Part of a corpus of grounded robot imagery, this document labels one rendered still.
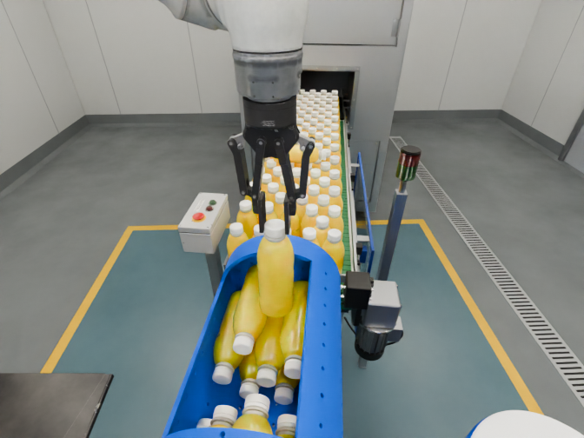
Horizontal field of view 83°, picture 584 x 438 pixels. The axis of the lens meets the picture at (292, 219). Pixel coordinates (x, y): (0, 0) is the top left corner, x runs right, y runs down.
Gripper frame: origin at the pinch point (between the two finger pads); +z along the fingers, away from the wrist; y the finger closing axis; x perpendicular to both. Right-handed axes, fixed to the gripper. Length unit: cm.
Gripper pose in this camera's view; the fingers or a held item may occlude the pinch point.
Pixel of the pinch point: (275, 214)
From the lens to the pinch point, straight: 57.5
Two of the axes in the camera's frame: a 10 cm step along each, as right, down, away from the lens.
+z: 0.0, 8.1, 5.9
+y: 9.9, 0.6, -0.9
